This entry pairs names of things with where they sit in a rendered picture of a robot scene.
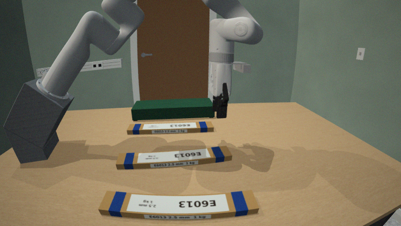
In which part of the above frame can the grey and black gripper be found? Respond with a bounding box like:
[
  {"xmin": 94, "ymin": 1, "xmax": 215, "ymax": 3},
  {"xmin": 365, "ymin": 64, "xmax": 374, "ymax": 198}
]
[{"xmin": 209, "ymin": 61, "xmax": 232, "ymax": 119}]

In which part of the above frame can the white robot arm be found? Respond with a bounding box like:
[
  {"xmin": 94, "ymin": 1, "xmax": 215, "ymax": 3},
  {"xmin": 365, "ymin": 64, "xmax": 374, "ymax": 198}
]
[{"xmin": 36, "ymin": 0, "xmax": 263, "ymax": 102}]

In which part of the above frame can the cardboard welding electrode pack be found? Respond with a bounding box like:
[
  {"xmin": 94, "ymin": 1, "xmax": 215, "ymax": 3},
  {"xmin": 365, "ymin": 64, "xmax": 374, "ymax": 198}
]
[{"xmin": 116, "ymin": 146, "xmax": 232, "ymax": 169}]

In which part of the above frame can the tan welding electrode pack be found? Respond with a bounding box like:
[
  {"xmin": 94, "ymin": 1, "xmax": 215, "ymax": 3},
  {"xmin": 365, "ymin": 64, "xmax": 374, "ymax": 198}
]
[{"xmin": 127, "ymin": 122, "xmax": 214, "ymax": 135}]

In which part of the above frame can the tan cardboard pack with blue bands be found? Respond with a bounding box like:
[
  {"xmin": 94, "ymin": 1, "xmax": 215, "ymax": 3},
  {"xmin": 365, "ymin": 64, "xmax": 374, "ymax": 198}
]
[{"xmin": 98, "ymin": 190, "xmax": 259, "ymax": 220}]

